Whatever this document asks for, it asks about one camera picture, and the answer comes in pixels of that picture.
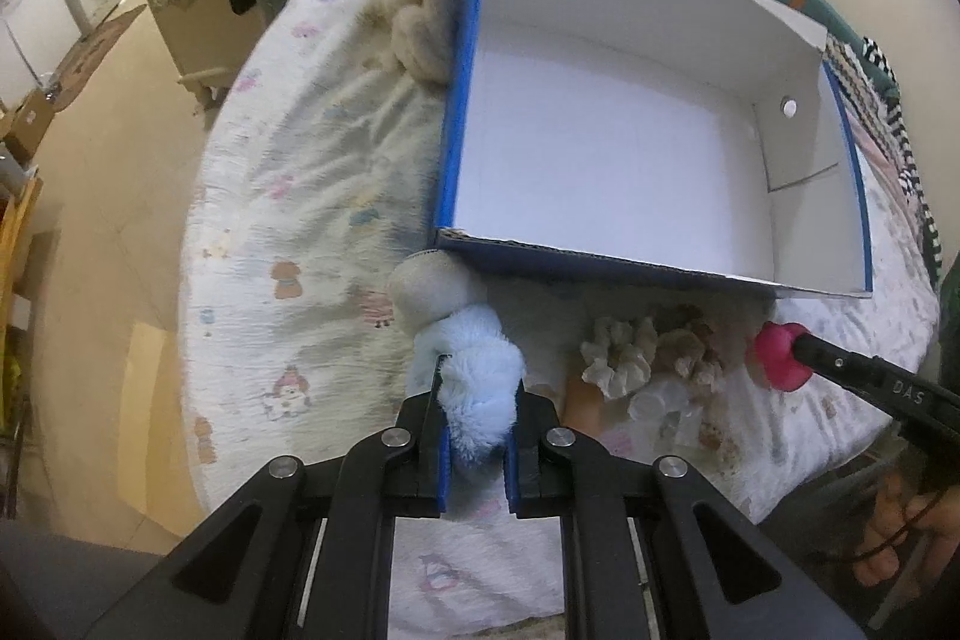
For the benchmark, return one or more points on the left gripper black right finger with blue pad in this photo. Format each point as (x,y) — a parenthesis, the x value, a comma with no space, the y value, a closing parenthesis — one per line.
(653,550)

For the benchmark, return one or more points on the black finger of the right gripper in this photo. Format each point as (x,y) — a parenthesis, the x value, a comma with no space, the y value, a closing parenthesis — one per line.
(927,412)

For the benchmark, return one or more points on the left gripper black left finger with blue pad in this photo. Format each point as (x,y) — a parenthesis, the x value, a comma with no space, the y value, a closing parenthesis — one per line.
(300,550)

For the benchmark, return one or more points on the clear plastic wrapper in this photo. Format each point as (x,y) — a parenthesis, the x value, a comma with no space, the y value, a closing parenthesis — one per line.
(667,411)

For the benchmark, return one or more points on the orange brown sponge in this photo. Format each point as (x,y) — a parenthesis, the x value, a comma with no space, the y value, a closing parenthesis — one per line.
(584,407)

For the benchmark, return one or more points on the pink ball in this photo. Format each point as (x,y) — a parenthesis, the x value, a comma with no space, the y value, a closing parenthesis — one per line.
(771,354)

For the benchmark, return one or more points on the cream scrunchie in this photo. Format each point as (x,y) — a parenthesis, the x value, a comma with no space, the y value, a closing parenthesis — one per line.
(618,358)

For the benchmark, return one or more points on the light blue fluffy sock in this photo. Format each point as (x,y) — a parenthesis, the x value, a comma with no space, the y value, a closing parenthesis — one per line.
(459,350)

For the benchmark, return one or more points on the person's right hand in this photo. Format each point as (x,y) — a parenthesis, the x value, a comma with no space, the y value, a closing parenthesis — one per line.
(877,555)

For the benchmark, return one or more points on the striped black white cloth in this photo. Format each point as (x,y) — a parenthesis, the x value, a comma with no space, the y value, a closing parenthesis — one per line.
(869,87)

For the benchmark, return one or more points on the white patterned bed sheet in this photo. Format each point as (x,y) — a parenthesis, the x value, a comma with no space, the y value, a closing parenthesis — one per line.
(318,180)

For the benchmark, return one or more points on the white cardboard box blue edges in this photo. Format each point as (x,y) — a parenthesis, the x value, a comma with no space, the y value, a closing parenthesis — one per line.
(690,143)

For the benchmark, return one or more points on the cardboard box on floor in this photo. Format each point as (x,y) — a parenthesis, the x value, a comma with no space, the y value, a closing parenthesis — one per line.
(23,128)

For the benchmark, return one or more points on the beige fluffy plush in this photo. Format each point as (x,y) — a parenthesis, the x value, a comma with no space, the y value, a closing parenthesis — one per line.
(419,35)

